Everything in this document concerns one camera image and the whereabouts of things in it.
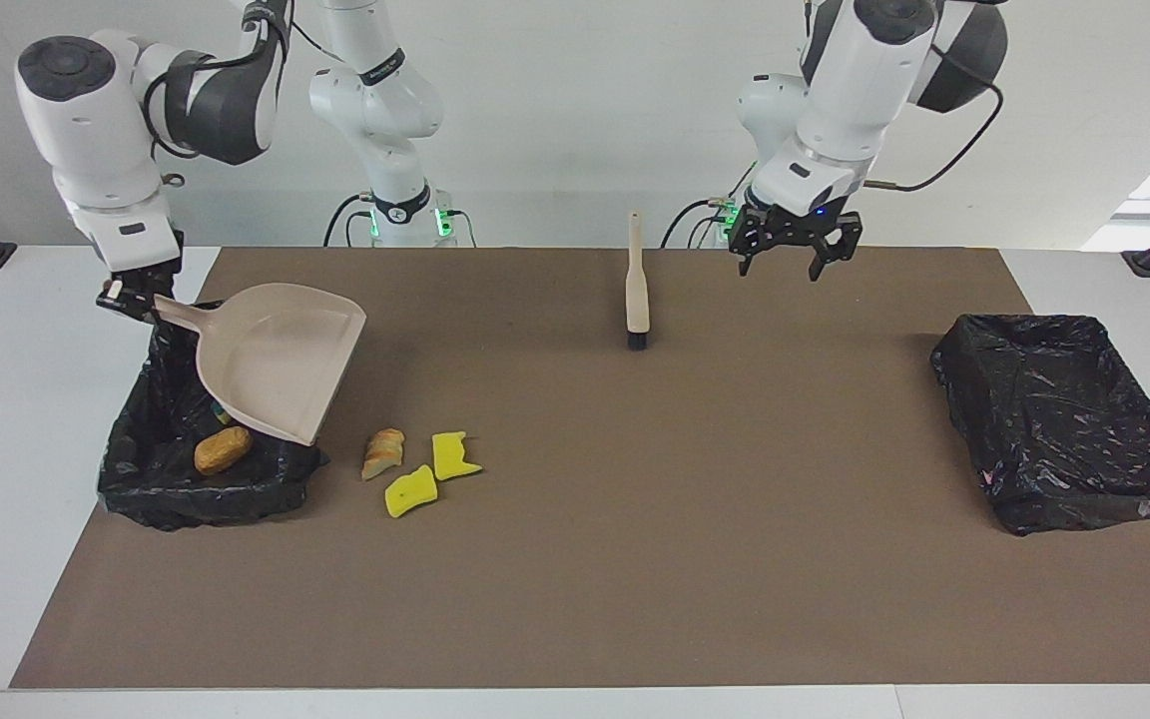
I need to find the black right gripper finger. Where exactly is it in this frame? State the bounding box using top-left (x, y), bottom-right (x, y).
top-left (96, 282), bottom-right (159, 323)

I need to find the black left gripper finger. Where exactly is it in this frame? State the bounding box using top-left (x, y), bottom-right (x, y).
top-left (810, 213), bottom-right (863, 283)
top-left (732, 215), bottom-right (771, 278)

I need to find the beige brush with black bristles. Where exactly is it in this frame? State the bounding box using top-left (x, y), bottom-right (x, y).
top-left (626, 210), bottom-right (653, 351)

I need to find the beige plastic dustpan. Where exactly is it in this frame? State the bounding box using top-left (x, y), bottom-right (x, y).
top-left (153, 283), bottom-right (368, 447)

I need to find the brown oval bread roll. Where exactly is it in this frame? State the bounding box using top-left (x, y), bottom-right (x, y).
top-left (194, 426), bottom-right (255, 475)

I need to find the striped bread slice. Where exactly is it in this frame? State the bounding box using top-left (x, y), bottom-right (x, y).
top-left (361, 428), bottom-right (406, 482)

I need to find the yellow sponge piece with dot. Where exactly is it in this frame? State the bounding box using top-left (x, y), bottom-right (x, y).
top-left (383, 464), bottom-right (439, 520)

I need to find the notched yellow sponge piece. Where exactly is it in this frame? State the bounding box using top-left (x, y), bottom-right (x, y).
top-left (431, 430), bottom-right (484, 482)

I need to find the bin lined with black bag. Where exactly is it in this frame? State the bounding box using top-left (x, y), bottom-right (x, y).
top-left (96, 300), bottom-right (332, 532)
top-left (929, 313), bottom-right (1150, 537)

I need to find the brown table mat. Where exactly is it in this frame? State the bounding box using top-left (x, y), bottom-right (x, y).
top-left (9, 247), bottom-right (1150, 690)

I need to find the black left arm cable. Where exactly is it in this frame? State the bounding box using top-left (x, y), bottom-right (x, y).
top-left (803, 0), bottom-right (1005, 193)

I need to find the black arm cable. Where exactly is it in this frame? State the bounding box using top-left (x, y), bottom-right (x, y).
top-left (141, 0), bottom-right (336, 191)
top-left (803, 0), bottom-right (1005, 193)

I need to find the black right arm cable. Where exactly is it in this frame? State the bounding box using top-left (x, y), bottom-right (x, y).
top-left (141, 0), bottom-right (336, 191)

